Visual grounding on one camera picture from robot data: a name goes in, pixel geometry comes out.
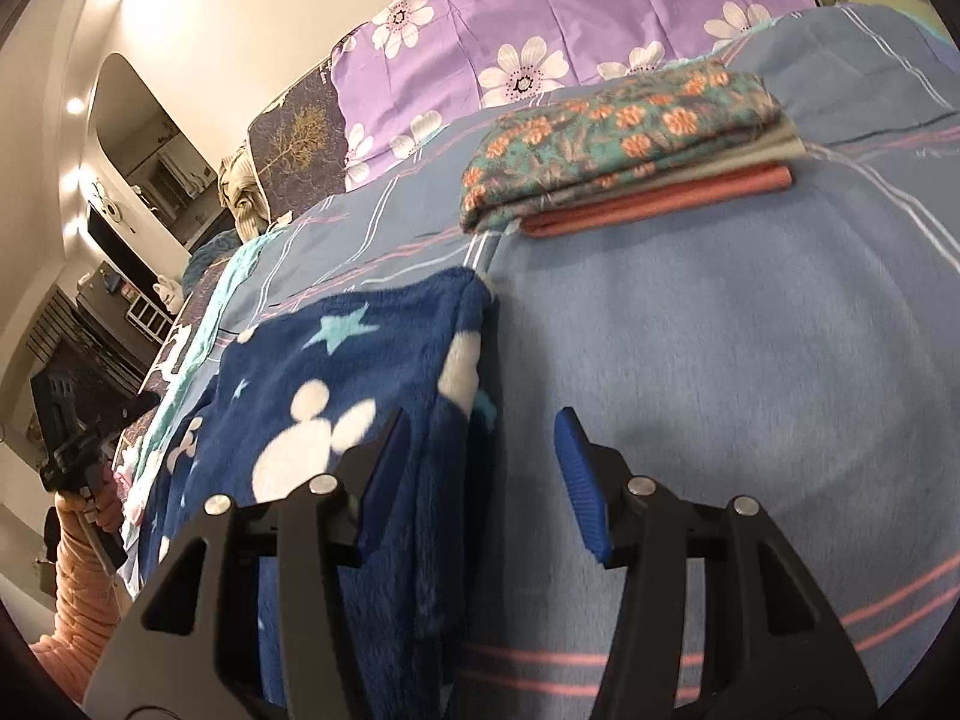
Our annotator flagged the blue knit blanket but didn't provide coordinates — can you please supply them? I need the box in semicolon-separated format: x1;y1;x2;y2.
184;229;241;286

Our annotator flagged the teal blanket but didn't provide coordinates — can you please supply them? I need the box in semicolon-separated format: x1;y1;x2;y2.
139;229;286;466

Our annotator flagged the blue striped bed sheet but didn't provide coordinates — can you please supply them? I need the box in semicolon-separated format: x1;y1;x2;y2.
120;4;960;720

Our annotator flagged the white cartoon wall decoration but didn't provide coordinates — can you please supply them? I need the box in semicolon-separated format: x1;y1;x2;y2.
90;180;132;230

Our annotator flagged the dark gold-tree print cushion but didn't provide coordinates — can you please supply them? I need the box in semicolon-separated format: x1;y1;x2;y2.
247;86;350;222

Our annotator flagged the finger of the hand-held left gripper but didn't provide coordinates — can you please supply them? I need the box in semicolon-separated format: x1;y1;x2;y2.
118;390;162;426

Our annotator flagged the beige knit garment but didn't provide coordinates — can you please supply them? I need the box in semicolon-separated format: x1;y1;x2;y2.
217;146;275;241

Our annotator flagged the dark deer-print blanket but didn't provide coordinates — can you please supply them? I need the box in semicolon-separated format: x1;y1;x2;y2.
150;315;226;391

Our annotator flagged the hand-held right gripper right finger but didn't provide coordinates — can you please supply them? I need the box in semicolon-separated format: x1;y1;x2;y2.
553;406;878;720

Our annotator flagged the salmon pink folded cloth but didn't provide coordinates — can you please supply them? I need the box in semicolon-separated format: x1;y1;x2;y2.
521;163;794;239

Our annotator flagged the blue fleece star blanket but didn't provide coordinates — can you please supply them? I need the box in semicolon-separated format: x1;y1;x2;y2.
139;268;502;720

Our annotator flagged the teal floral folded cloth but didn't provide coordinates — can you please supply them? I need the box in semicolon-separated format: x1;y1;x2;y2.
459;69;785;233

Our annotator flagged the purple floral pillow cover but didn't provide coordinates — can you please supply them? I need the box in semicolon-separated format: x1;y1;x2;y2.
330;0;818;192

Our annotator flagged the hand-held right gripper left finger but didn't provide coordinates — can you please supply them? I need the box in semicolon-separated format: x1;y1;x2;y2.
82;409;421;720

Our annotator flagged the grey folded cloth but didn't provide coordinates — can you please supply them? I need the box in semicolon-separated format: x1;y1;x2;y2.
510;120;803;218

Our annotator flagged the white ladder rack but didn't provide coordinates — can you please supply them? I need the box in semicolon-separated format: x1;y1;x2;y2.
124;296;170;338

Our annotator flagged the arched wall mirror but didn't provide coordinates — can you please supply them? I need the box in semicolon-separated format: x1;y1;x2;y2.
88;52;233;248

